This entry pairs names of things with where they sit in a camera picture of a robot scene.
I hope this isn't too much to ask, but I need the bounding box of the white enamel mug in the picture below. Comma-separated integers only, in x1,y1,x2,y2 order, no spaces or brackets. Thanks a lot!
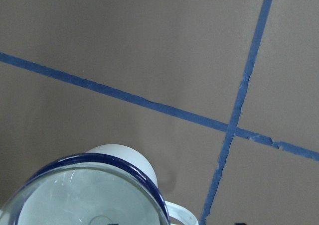
0,144,200,225

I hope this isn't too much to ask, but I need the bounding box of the brown paper table cover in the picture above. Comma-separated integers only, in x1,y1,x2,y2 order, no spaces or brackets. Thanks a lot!
0,0,319,225

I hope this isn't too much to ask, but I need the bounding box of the clear plastic funnel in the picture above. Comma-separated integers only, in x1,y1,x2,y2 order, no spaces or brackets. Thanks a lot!
0,163,169,225

